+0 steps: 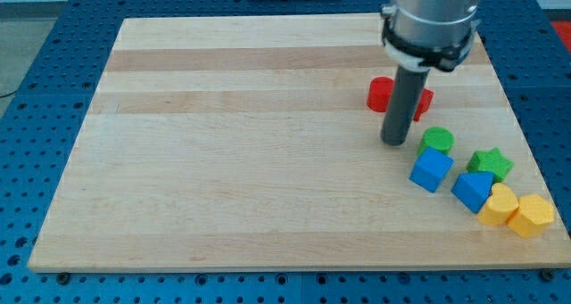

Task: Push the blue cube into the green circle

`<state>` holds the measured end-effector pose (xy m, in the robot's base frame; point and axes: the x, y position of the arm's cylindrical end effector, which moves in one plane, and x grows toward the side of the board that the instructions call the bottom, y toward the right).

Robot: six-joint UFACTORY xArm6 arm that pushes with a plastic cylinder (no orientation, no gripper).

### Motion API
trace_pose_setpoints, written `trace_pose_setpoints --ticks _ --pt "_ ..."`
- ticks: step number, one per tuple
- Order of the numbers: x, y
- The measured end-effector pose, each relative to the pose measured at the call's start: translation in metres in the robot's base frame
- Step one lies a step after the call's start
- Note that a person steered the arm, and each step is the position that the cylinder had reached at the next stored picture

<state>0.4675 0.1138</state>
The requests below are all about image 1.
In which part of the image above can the yellow hexagon block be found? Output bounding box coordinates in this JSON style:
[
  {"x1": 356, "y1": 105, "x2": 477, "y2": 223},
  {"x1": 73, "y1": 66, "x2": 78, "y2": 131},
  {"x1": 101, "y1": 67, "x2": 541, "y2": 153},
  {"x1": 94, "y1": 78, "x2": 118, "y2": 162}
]
[{"x1": 507, "y1": 194, "x2": 555, "y2": 238}]

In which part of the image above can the light wooden board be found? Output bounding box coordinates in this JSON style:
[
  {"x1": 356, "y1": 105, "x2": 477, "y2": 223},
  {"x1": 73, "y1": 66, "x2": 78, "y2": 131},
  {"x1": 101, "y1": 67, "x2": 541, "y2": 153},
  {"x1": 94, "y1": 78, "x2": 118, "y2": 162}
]
[{"x1": 28, "y1": 13, "x2": 570, "y2": 273}]

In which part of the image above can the blue cube block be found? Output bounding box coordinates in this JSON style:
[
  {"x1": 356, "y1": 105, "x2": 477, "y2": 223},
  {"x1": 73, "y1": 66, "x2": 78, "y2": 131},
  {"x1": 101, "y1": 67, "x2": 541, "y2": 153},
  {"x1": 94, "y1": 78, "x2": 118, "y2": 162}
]
[{"x1": 409, "y1": 147, "x2": 454, "y2": 193}]

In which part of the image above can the green star block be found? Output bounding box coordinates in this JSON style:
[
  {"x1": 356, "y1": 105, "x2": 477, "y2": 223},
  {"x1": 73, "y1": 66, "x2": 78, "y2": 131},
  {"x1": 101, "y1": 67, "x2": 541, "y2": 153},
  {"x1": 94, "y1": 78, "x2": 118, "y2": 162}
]
[{"x1": 467, "y1": 147, "x2": 514, "y2": 183}]

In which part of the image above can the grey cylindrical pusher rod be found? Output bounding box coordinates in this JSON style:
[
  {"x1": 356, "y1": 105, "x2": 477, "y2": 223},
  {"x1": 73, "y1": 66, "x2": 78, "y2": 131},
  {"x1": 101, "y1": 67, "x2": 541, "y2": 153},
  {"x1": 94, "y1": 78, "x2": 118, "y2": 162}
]
[{"x1": 380, "y1": 66, "x2": 429, "y2": 146}]

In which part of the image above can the red cylinder block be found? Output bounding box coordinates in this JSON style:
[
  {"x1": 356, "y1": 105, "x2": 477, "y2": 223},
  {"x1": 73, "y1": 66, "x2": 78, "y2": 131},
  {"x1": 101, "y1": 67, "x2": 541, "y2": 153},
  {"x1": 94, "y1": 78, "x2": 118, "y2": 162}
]
[{"x1": 366, "y1": 77, "x2": 393, "y2": 112}]

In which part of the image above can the green cylinder block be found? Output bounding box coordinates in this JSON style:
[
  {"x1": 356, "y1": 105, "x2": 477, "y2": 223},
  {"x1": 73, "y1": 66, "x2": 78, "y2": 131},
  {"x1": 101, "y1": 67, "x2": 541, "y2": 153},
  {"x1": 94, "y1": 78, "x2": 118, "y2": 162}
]
[{"x1": 417, "y1": 127, "x2": 455, "y2": 156}]

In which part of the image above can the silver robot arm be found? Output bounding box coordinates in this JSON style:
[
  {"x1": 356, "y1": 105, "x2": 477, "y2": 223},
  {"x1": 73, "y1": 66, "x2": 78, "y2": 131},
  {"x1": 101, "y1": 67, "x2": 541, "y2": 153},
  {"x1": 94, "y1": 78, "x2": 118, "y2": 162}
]
[{"x1": 390, "y1": 0, "x2": 480, "y2": 48}]

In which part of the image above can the yellow heart block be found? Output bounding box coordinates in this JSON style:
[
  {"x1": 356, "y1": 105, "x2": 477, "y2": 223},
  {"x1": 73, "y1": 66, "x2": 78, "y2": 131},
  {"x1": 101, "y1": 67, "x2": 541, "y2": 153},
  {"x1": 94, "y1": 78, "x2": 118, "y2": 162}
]
[{"x1": 476, "y1": 183, "x2": 519, "y2": 226}]

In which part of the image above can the red block behind rod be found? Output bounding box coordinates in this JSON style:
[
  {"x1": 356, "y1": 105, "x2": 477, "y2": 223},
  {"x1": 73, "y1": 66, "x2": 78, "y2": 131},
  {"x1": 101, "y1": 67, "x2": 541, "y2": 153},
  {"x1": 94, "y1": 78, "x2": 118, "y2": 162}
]
[{"x1": 413, "y1": 88, "x2": 434, "y2": 122}]

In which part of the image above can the blue triangle block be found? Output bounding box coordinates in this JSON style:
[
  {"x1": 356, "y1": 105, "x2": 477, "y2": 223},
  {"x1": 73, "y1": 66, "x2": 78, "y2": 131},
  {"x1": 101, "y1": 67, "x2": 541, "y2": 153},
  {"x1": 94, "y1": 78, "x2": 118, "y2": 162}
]
[{"x1": 451, "y1": 171, "x2": 493, "y2": 214}]

